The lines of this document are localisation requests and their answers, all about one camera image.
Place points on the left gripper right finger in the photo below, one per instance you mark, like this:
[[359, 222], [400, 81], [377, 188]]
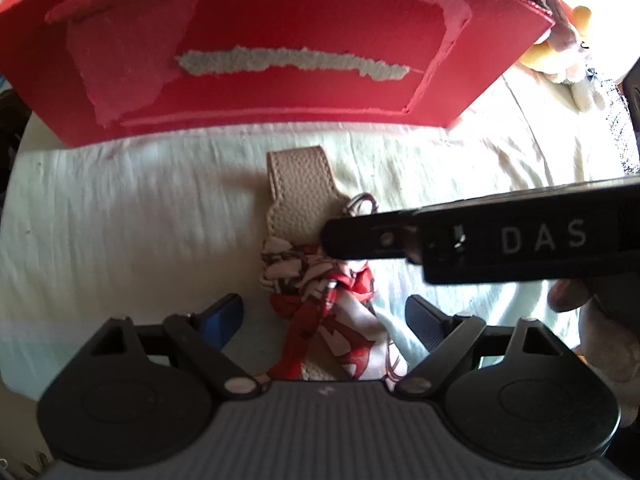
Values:
[[449, 341]]

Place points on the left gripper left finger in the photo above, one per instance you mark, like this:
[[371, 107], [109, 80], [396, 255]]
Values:
[[196, 344]]

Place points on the red white scarf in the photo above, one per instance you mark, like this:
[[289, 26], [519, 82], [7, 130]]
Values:
[[332, 331]]

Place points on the person right hand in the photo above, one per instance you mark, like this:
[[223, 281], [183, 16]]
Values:
[[609, 334]]

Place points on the white bunny plush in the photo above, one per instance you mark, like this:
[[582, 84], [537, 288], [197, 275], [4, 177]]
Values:
[[585, 86]]

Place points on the cream bed sheet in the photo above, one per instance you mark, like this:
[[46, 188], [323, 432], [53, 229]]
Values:
[[167, 223]]

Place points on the woven brown mat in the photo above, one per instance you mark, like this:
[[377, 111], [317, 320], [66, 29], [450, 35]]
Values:
[[619, 122]]

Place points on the yellow tiger plush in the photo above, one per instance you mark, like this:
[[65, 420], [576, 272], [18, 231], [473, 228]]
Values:
[[562, 53]]

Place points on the large red cardboard box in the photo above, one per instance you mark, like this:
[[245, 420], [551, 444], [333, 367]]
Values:
[[98, 70]]

